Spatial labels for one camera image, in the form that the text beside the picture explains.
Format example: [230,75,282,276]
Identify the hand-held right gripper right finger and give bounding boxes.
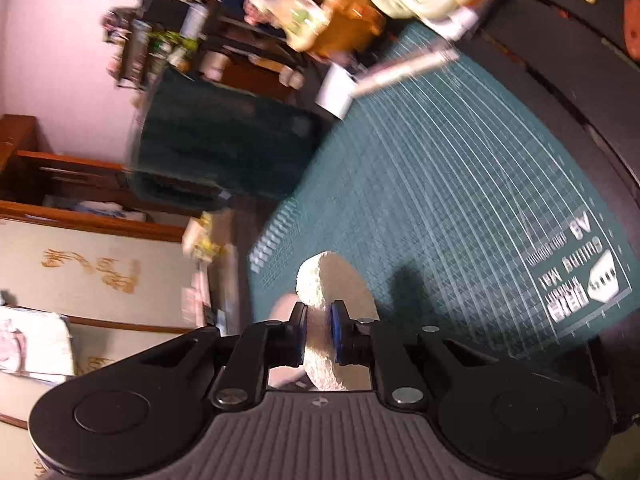
[329,300,506,408]

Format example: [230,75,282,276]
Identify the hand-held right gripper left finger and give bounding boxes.
[132,301,310,411]

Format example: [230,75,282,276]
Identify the round loofah sponge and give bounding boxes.
[295,251,381,392]

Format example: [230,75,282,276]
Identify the yellow packet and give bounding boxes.
[181,211,225,262]

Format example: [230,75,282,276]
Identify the green cutting mat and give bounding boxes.
[248,20,632,361]

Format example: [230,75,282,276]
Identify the wooden cabinet with beige panels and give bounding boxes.
[0,114,241,461]

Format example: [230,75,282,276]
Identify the dark green container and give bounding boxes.
[127,67,328,211]

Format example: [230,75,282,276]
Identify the white card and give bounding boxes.
[316,66,355,121]

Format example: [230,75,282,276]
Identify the white pen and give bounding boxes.
[352,49,460,98]

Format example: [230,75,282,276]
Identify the orange plush bear toy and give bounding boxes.
[245,0,388,61]

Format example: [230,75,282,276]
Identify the cluttered dark shelf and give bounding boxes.
[102,0,301,91]

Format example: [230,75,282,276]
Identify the small brown ornament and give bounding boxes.
[621,0,640,63]

